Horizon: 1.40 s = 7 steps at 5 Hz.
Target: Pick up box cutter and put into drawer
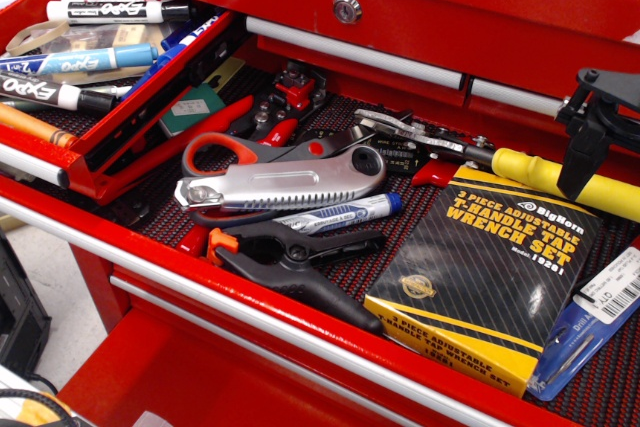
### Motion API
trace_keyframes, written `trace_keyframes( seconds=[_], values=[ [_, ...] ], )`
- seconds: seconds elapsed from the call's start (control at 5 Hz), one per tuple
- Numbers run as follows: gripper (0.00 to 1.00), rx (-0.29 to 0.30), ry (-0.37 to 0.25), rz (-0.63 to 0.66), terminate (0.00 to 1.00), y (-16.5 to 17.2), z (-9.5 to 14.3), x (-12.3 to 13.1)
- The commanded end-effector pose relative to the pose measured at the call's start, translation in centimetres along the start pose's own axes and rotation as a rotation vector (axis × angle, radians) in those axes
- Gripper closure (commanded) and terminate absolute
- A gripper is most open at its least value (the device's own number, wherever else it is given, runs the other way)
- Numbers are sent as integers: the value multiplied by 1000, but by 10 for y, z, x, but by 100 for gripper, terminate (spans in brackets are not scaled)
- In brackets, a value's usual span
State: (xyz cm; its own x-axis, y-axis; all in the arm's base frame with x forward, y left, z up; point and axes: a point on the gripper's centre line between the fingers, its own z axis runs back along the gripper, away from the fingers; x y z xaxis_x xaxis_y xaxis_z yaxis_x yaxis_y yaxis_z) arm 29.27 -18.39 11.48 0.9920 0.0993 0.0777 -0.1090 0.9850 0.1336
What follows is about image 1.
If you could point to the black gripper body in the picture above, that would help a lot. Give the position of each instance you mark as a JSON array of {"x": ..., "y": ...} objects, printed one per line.
[{"x": 604, "y": 108}]

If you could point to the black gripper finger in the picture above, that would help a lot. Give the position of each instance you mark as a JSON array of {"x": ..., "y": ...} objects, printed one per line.
[{"x": 582, "y": 158}]

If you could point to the silver box cutter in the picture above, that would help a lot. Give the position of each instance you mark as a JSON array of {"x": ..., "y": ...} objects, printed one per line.
[{"x": 287, "y": 185}]

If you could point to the black yellow tap wrench box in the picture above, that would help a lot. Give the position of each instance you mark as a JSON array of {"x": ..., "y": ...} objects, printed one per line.
[{"x": 481, "y": 280}]

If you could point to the silver drawer lock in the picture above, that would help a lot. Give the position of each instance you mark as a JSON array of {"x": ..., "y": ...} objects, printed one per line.
[{"x": 347, "y": 11}]

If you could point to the large red open drawer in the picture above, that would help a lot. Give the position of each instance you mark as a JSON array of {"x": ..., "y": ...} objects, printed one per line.
[{"x": 605, "y": 393}]

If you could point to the small red open drawer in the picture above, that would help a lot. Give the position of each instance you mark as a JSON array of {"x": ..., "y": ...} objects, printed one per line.
[{"x": 121, "y": 147}]

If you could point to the blue drill bit package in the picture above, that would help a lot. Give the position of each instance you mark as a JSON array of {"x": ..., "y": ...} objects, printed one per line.
[{"x": 598, "y": 309}]

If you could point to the red and grey scissors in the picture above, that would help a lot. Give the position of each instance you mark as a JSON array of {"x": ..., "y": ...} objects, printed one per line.
[{"x": 250, "y": 152}]

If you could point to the red metal tool chest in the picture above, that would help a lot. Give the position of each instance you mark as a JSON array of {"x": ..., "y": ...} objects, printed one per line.
[{"x": 163, "y": 358}]

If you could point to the blue capped white marker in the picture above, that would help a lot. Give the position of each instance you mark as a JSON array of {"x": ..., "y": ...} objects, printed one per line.
[{"x": 344, "y": 215}]

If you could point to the black spring clamp orange tips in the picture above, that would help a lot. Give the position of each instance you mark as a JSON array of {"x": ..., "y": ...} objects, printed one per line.
[{"x": 286, "y": 261}]

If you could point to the green card package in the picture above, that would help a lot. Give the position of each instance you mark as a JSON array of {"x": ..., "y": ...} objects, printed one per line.
[{"x": 196, "y": 105}]

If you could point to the black expo marker top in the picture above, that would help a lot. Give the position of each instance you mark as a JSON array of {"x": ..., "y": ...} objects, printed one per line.
[{"x": 120, "y": 12}]

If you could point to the black expo marker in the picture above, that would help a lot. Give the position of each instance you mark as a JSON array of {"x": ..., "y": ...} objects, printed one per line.
[
  {"x": 54, "y": 94},
  {"x": 120, "y": 12}
]

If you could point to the clear plastic bag of parts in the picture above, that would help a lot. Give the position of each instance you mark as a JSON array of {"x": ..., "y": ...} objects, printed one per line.
[{"x": 90, "y": 37}]

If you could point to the black expo marker lower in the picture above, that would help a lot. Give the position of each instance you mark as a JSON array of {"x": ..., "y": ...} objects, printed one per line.
[{"x": 54, "y": 94}]

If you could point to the light blue expo marker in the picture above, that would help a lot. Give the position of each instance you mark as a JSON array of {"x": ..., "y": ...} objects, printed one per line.
[{"x": 139, "y": 55}]

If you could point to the orange crayon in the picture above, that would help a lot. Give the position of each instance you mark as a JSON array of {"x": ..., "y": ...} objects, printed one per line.
[{"x": 26, "y": 123}]

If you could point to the tan rubber band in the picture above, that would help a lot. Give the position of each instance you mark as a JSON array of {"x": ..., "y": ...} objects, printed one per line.
[{"x": 35, "y": 36}]

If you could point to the black crate on floor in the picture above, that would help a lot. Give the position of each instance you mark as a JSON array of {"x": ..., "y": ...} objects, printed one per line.
[{"x": 25, "y": 325}]

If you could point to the yellow handled tin snips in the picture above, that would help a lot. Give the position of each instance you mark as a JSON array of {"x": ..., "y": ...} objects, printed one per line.
[{"x": 602, "y": 193}]

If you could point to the black wire gauge crimper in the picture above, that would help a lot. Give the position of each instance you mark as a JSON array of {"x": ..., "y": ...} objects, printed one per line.
[{"x": 401, "y": 158}]

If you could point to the red handled wire stripper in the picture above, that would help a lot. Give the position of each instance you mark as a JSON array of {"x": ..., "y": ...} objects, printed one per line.
[{"x": 272, "y": 114}]

